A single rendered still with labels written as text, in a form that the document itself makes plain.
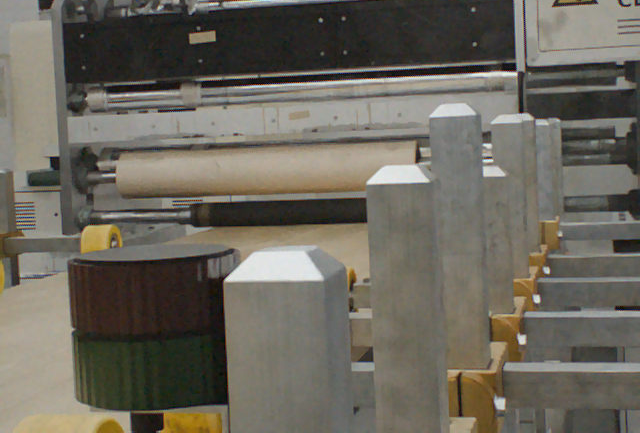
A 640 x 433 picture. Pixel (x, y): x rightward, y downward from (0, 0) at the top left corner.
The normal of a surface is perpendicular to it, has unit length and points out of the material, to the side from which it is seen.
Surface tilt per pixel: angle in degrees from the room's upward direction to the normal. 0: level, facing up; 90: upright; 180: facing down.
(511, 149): 90
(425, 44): 90
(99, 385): 90
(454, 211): 90
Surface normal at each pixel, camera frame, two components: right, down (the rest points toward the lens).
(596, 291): -0.23, 0.06
